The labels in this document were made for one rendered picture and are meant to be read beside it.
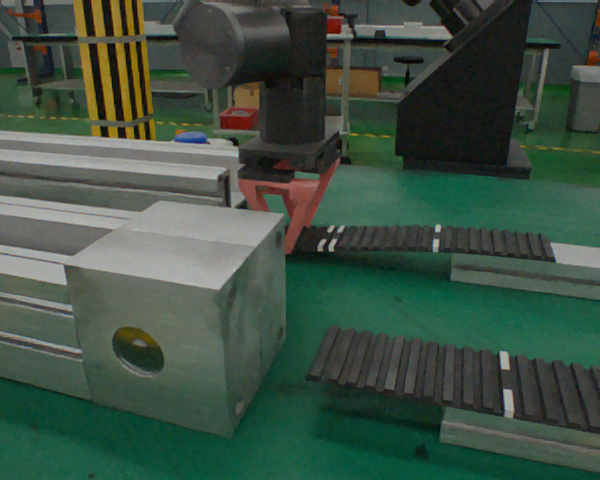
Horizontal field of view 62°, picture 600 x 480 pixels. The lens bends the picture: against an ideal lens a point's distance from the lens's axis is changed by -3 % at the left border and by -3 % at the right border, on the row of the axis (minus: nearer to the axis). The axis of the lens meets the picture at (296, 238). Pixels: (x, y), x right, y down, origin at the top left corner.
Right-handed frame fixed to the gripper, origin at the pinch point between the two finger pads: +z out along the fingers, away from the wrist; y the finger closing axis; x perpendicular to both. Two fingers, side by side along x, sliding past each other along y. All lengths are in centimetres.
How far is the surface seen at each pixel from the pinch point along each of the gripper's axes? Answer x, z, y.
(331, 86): -104, 47, -470
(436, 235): 13.2, -1.4, 0.1
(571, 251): 24.6, -1.1, -0.5
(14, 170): -27.3, -5.3, 4.9
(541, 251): 21.8, -1.6, 1.3
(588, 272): 25.5, -0.5, 2.0
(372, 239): 7.7, -0.5, 0.5
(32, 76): -459, 43, -454
